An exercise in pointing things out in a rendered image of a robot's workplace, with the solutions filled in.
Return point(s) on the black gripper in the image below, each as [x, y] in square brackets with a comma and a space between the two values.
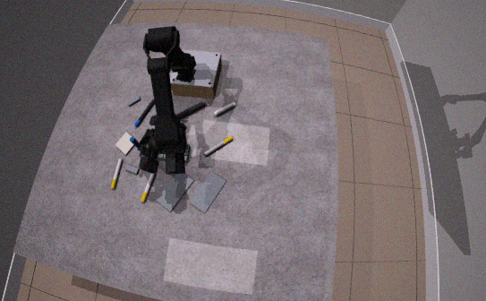
[149, 162]

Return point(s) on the white cylinder with yellow tip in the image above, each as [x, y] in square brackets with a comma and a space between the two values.
[145, 194]
[218, 145]
[119, 164]

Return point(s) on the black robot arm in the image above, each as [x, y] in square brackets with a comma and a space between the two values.
[170, 134]

